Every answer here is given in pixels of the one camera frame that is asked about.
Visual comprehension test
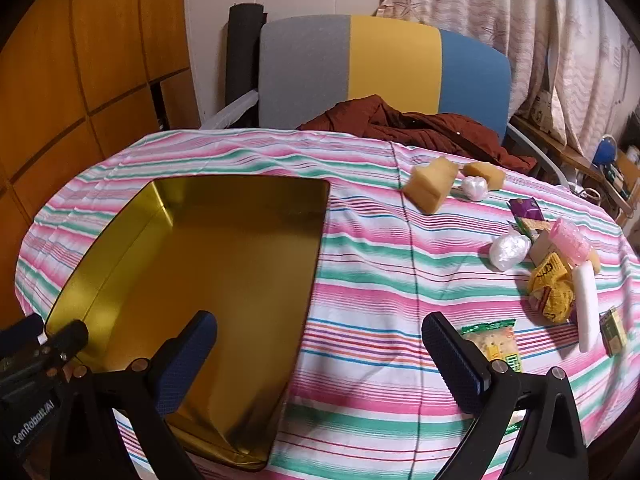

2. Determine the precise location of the purple snack packet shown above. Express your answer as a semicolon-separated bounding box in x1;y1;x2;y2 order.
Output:
508;197;543;222

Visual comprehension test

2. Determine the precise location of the white foam stick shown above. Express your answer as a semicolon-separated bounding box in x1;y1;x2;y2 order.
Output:
571;261;601;353

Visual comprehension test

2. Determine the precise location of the blue round fan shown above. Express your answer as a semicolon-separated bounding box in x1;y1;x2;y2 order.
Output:
592;135;618;168

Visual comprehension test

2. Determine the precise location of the yellow packet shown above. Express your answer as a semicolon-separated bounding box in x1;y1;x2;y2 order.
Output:
527;252;576;323

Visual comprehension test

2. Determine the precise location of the wooden wardrobe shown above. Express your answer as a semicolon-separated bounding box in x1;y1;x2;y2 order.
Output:
0;0;201;321

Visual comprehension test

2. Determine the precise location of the patterned beige curtain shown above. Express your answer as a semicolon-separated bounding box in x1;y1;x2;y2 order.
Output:
375;0;640;151

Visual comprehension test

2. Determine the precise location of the dark red jacket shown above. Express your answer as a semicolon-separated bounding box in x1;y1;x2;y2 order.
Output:
297;94;538;171

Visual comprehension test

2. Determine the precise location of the cream box with green print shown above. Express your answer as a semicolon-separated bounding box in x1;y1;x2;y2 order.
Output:
600;306;628;357

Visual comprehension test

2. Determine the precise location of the wooden side table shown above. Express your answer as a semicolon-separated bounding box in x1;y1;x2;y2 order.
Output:
510;115;640;221

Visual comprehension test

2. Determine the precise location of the plain cream cardboard box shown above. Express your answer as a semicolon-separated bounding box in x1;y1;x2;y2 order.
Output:
529;229;563;267

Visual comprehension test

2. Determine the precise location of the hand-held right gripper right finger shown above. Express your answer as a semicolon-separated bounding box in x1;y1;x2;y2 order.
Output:
421;311;588;480

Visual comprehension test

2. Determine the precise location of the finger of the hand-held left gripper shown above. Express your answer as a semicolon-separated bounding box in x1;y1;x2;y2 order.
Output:
0;313;45;356
44;320;90;363

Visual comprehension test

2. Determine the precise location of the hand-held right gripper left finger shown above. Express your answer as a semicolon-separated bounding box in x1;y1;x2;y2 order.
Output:
47;310;218;480

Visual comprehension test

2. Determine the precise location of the grey yellow blue chair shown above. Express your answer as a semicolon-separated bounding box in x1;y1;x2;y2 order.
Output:
200;14;566;186

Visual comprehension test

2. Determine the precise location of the black rolled mat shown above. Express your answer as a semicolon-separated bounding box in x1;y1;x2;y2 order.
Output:
225;4;268;111

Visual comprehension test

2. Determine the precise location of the striped tablecloth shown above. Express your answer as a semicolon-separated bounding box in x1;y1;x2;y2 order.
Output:
15;127;640;480

